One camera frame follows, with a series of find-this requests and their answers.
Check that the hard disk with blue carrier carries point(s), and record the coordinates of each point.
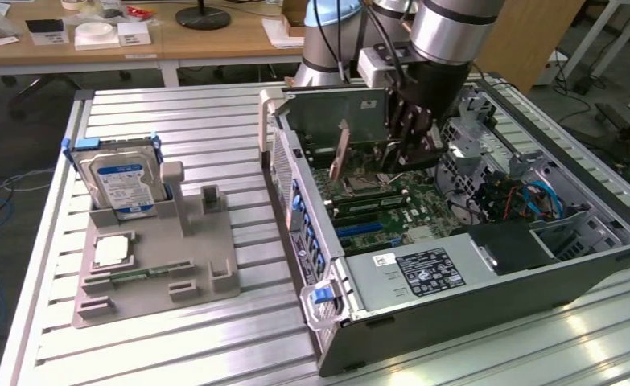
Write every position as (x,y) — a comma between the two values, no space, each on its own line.
(124,181)

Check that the graphics card with metal bracket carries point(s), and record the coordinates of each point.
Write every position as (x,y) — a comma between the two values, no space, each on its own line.
(338,161)

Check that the silver disk bay cage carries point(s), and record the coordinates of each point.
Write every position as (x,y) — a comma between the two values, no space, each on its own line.
(470,165)

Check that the plain white labelled box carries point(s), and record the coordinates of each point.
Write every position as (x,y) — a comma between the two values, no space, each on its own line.
(133,34)

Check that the small tape roll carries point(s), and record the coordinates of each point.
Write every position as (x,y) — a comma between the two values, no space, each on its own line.
(72,5)

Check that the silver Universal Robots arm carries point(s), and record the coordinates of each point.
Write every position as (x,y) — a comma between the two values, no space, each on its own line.
(454,32)

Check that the red packet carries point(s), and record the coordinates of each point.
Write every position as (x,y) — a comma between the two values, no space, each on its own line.
(140,13)

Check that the wooden cabinet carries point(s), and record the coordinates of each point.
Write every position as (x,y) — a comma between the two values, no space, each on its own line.
(528,40)

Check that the blue case latch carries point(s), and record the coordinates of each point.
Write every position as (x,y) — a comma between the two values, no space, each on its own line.
(323,296)

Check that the CPU socket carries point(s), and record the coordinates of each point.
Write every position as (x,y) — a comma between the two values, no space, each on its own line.
(362,185)

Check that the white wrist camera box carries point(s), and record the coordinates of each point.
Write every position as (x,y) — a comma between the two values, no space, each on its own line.
(374,66)

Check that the dark grey PC case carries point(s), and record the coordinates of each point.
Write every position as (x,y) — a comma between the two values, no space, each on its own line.
(454,317)

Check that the green loose RAM stick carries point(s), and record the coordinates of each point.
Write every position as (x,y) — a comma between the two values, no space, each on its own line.
(137,275)

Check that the green motherboard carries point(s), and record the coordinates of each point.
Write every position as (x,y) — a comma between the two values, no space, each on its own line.
(416,197)

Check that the grey parts rack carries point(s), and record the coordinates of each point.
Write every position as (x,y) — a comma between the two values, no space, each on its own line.
(153,245)

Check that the grey power supply unit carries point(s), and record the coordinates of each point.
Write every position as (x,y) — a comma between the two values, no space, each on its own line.
(379,289)

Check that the black round lamp base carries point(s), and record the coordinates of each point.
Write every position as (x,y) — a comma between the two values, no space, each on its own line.
(201,18)

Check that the wooden desk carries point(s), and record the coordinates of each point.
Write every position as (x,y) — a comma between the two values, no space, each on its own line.
(212,44)

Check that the brown cardboard box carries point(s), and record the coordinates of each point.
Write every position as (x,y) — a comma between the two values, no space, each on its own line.
(292,12)

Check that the black chair base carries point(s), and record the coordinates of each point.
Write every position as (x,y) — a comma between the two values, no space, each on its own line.
(40,82)

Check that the white desk frame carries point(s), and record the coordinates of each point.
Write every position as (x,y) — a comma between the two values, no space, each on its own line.
(603,36)

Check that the white box with black lid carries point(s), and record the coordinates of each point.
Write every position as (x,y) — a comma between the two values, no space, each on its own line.
(45,30)

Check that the silver chipset heatsink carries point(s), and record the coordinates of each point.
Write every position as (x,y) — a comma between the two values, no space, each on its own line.
(427,234)

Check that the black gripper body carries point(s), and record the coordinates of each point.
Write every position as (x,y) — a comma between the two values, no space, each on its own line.
(435,88)

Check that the blue expansion slot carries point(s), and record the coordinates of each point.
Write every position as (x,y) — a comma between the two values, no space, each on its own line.
(358,230)

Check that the white paper stack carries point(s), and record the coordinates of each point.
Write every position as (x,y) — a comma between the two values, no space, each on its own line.
(281,34)

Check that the white box with tape roll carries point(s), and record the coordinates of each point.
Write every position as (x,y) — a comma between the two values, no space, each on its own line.
(96,36)

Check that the silver CPU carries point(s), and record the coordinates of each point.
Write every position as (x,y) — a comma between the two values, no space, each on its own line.
(111,249)

